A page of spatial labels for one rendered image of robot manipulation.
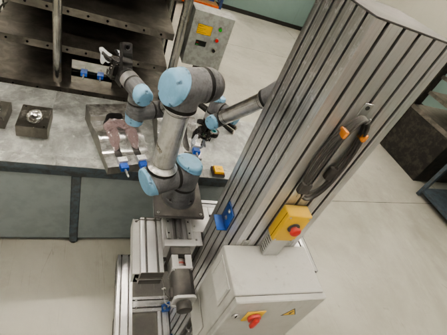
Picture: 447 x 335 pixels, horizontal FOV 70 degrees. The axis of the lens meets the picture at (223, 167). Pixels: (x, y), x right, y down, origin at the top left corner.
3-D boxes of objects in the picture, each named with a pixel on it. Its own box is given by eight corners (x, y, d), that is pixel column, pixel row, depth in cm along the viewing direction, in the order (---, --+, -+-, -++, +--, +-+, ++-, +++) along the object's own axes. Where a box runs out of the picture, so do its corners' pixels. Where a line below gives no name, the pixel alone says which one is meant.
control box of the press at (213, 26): (185, 169, 317) (236, 22, 225) (154, 166, 305) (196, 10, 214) (181, 154, 332) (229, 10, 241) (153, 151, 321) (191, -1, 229)
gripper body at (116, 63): (104, 72, 135) (116, 88, 129) (108, 53, 130) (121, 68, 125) (120, 74, 140) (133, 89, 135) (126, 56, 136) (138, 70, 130)
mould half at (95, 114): (151, 169, 187) (155, 155, 180) (106, 174, 172) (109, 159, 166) (126, 117, 214) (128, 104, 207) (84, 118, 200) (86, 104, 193)
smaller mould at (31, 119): (47, 139, 177) (46, 129, 173) (15, 135, 171) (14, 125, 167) (52, 117, 191) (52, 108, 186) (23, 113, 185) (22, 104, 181)
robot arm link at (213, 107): (223, 100, 170) (211, 92, 172) (215, 118, 175) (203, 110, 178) (230, 100, 176) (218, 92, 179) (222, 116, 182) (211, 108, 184)
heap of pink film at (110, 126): (141, 149, 188) (144, 138, 183) (111, 151, 178) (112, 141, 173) (128, 121, 202) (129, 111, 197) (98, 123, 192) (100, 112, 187)
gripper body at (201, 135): (197, 139, 183) (205, 122, 177) (194, 131, 189) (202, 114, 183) (209, 142, 186) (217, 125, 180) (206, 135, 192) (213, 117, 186)
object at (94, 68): (111, 88, 236) (113, 67, 225) (70, 81, 226) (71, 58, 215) (112, 57, 270) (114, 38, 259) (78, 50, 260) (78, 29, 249)
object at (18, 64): (171, 111, 251) (173, 106, 247) (-29, 80, 202) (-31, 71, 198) (163, 62, 309) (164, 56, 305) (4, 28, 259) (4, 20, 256)
